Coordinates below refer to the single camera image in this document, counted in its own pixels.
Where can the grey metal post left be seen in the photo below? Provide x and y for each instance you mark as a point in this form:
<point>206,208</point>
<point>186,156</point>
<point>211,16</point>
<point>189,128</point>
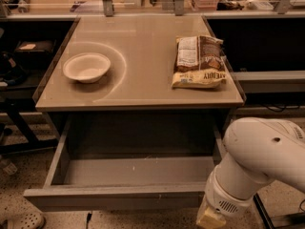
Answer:
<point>108,7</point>

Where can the grey top drawer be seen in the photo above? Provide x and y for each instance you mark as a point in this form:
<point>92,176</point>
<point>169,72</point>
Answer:
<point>129,161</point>

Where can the white paper bowl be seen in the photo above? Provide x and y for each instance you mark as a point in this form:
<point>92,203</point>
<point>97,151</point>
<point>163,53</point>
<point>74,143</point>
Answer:
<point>87,67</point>

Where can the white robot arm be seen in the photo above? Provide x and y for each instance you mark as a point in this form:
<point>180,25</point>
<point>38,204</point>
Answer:
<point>258,152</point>

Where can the grey drawer cabinet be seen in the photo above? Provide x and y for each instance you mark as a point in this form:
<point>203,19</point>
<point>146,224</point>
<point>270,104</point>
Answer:
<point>142,50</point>

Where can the white perforated clog shoe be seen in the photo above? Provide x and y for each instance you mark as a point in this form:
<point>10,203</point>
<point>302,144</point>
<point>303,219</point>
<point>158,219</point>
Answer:
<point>31,220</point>

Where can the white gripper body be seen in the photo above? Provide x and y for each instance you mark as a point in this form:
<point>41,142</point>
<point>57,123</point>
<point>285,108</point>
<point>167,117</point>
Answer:
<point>225,196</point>

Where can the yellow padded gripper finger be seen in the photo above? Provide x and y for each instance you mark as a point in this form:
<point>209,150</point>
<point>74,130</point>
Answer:
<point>208,217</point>

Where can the black floor frame bar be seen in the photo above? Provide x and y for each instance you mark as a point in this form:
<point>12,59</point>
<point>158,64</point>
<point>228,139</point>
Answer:
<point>263,212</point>

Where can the brown yellow snack bag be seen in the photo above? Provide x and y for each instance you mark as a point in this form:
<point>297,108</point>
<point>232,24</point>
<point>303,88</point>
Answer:
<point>198,63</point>

